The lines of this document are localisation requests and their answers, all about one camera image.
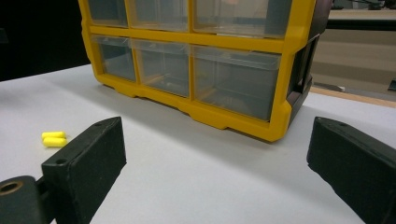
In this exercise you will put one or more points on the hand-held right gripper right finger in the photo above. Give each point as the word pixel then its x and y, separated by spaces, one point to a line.
pixel 358 168

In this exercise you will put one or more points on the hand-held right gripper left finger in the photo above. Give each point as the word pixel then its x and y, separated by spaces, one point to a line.
pixel 84 168

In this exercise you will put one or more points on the yellow foam earplug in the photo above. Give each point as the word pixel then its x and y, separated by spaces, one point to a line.
pixel 53 134
pixel 54 142

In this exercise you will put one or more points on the yellow black drawer organizer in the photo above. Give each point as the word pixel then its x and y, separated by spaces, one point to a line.
pixel 199 39

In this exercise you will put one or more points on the set of clear drawers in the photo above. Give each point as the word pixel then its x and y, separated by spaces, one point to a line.
pixel 236 81

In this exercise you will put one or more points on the black frame bar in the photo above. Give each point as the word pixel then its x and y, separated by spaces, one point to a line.
pixel 361 25

